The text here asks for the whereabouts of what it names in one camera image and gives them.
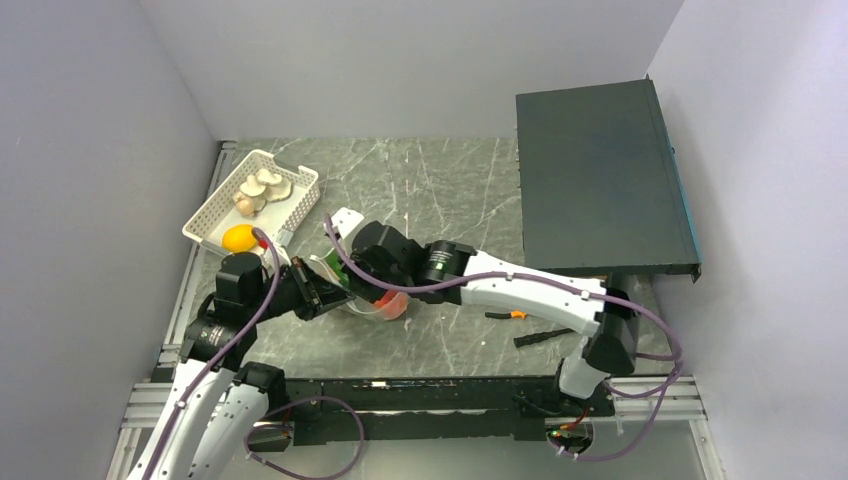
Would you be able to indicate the orange handled pliers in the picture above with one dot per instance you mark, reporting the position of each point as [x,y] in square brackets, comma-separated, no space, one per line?
[512,315]

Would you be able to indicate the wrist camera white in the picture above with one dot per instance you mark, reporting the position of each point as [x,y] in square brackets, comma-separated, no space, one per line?
[273,245]
[346,224]

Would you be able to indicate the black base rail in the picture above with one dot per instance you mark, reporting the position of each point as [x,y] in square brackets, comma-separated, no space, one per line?
[318,411]

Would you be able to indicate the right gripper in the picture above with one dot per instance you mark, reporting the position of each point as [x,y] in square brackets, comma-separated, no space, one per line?
[370,294]

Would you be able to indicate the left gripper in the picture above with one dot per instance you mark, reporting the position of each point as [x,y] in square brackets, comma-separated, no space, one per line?
[315,294]

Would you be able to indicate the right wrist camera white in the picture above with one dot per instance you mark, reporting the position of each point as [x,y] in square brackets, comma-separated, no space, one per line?
[346,224]

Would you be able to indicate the dark green metal box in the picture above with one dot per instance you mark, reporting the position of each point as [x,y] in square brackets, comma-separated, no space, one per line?
[600,186]

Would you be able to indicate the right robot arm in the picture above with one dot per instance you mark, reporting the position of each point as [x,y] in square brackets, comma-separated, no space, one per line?
[602,315]

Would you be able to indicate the white perforated plastic basket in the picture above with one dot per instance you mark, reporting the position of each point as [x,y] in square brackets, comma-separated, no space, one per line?
[217,214]

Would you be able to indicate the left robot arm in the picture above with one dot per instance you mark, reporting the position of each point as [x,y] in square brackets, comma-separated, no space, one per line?
[216,396]

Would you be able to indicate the black tool on table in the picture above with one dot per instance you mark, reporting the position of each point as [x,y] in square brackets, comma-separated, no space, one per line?
[539,337]

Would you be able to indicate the clear zip top bag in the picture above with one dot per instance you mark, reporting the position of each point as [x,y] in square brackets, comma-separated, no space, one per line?
[364,294]

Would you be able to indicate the green chili pepper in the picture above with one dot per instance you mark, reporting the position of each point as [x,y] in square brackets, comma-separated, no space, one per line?
[338,268]

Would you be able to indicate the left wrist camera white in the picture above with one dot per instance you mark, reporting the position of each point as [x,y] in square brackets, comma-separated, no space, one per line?
[273,245]

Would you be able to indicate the yellow lemon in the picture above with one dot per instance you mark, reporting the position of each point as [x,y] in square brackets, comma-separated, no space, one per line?
[239,239]

